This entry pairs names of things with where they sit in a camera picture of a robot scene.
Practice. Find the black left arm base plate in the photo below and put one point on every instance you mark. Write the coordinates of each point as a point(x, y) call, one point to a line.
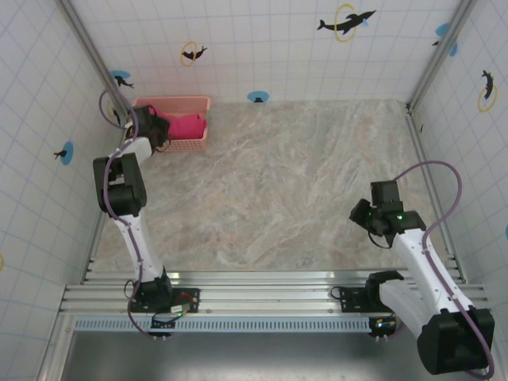
point(190, 297)

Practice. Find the small green circuit board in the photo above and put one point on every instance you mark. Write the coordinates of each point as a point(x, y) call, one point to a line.
point(384, 323)
point(179, 309)

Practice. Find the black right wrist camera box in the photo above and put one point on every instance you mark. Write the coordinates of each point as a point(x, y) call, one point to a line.
point(360, 211)

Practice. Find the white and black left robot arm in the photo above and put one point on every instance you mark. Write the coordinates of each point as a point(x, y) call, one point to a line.
point(127, 190)

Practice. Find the grey metal lower panel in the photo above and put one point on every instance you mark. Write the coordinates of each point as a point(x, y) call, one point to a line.
point(238, 357)

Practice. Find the pink plastic basket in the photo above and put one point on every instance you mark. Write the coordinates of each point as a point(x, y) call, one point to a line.
point(186, 105)

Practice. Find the aluminium corner post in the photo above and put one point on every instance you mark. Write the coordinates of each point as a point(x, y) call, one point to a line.
point(95, 59)
point(440, 55)

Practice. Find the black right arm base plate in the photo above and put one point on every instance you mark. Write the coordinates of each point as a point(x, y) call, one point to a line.
point(353, 297)

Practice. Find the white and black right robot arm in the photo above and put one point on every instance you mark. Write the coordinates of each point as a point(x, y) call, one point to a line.
point(436, 285)

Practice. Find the pink long pants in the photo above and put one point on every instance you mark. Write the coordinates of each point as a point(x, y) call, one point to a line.
point(186, 126)

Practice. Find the aluminium rail beam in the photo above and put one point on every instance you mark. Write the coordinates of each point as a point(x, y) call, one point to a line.
point(270, 293)

